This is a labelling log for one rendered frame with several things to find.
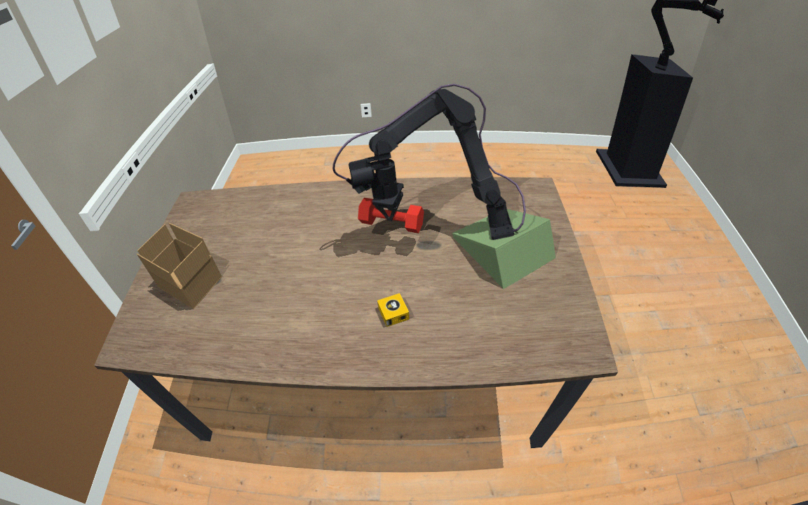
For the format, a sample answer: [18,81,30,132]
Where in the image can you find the yellow tape measure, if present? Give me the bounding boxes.
[377,293,410,327]

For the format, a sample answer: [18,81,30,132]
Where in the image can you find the brown cardboard box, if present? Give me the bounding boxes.
[137,223,222,309]

